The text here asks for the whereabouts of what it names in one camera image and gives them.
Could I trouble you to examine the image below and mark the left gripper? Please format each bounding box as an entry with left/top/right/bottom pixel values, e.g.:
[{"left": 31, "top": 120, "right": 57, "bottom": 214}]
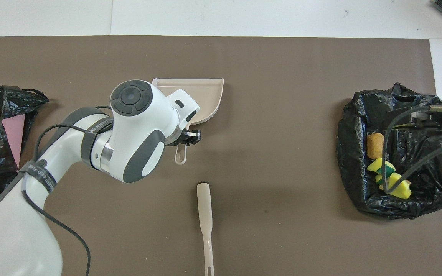
[{"left": 175, "top": 129, "right": 202, "bottom": 147}]

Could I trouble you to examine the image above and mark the beige plastic dustpan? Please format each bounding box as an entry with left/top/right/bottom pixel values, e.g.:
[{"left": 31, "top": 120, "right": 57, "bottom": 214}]
[{"left": 152, "top": 78, "right": 224, "bottom": 166}]

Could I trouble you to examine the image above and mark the pink paper sheet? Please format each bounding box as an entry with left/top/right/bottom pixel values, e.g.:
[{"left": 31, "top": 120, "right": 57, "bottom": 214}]
[{"left": 2, "top": 114, "right": 26, "bottom": 170}]

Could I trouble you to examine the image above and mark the brown food piece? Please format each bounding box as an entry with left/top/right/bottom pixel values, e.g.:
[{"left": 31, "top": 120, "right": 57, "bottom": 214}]
[{"left": 366, "top": 133, "right": 385, "bottom": 160}]

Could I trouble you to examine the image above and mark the yellow green sponge piece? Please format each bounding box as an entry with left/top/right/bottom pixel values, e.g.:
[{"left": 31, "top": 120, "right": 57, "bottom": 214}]
[
  {"left": 375, "top": 172, "right": 412, "bottom": 199},
  {"left": 367, "top": 158, "right": 396, "bottom": 181}
]

